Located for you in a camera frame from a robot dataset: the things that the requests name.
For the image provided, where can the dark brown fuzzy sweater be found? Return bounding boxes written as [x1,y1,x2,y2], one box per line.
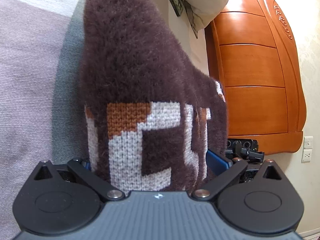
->
[80,0,227,193]

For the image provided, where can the striped pastel bed sheet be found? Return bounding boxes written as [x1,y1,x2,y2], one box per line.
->
[0,0,211,240]

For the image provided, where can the orange wooden headboard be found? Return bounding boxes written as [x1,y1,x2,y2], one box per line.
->
[205,0,306,154]

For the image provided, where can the white wall socket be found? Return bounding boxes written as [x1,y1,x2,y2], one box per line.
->
[302,136,313,163]

